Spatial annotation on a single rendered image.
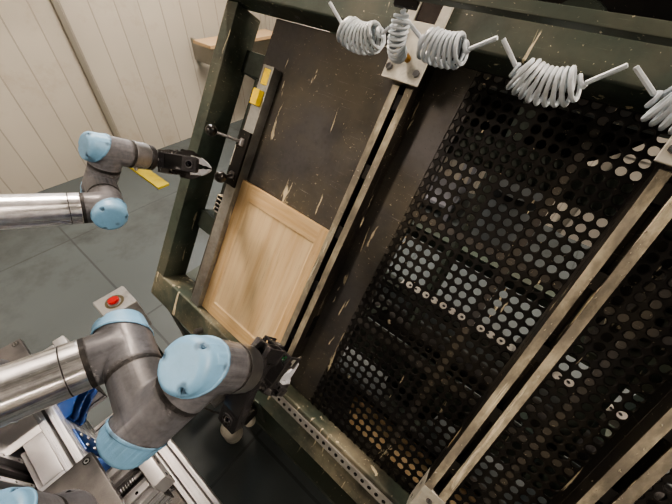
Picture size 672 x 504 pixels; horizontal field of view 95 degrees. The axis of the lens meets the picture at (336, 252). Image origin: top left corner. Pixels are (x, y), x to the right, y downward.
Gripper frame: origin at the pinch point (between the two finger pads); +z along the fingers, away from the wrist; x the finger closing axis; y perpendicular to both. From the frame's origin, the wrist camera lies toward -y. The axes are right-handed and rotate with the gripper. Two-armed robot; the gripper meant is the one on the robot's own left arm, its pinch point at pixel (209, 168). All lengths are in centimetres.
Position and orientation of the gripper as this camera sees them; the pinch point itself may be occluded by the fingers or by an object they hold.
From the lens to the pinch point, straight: 118.3
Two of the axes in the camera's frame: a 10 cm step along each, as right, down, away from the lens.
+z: 5.0, -0.7, 8.6
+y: -8.6, -1.6, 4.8
